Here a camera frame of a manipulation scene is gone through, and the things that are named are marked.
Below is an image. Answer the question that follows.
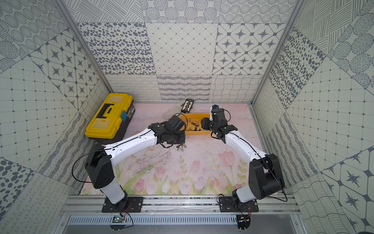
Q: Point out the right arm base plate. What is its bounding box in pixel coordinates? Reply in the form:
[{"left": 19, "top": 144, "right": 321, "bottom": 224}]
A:
[{"left": 216, "top": 195, "right": 259, "bottom": 214}]

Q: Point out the yellow plastic toolbox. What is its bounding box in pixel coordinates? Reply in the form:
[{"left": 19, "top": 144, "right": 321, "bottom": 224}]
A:
[{"left": 85, "top": 93, "right": 135, "bottom": 145}]

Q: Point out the clear plastic bag with cable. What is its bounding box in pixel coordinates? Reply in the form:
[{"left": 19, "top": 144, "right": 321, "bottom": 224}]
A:
[{"left": 163, "top": 100, "right": 185, "bottom": 120}]

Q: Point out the yellow plastic storage tray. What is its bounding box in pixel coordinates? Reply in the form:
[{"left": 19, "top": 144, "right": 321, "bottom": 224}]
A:
[{"left": 179, "top": 113, "right": 211, "bottom": 136}]

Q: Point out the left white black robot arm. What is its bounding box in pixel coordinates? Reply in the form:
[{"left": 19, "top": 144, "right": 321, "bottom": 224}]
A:
[{"left": 85, "top": 116, "right": 187, "bottom": 205}]

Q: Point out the aluminium front rail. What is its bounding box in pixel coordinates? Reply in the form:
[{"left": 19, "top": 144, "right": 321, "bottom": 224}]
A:
[{"left": 60, "top": 195, "right": 301, "bottom": 215}]

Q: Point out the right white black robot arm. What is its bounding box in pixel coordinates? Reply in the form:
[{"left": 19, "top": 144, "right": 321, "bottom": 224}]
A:
[{"left": 201, "top": 105, "right": 285, "bottom": 203}]

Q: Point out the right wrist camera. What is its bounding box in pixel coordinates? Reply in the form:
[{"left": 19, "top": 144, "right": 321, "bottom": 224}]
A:
[{"left": 209, "top": 104, "right": 219, "bottom": 121}]

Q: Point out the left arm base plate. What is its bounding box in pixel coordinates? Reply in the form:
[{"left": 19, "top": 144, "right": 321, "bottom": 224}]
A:
[{"left": 102, "top": 197, "right": 144, "bottom": 213}]

